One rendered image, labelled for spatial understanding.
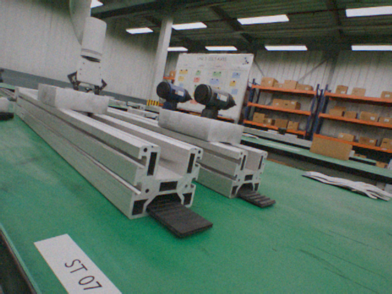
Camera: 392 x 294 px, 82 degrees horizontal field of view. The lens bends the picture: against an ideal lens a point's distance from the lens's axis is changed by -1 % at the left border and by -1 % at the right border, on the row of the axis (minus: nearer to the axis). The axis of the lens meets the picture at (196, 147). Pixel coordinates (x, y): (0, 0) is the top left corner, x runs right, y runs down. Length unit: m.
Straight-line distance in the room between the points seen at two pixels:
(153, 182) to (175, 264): 0.10
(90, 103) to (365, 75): 10.95
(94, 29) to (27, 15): 11.52
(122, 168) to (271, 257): 0.19
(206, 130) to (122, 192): 0.21
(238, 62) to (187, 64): 1.05
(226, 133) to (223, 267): 0.29
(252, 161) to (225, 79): 3.43
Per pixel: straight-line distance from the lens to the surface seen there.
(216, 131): 0.44
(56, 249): 0.23
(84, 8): 1.18
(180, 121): 0.48
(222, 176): 0.41
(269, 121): 10.50
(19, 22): 12.48
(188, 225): 0.26
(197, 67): 4.25
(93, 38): 1.11
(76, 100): 0.55
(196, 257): 0.24
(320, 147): 2.43
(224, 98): 0.72
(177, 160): 0.31
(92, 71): 1.11
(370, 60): 11.37
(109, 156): 0.31
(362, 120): 9.78
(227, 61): 3.93
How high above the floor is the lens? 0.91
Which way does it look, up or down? 8 degrees down
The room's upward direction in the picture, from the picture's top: 12 degrees clockwise
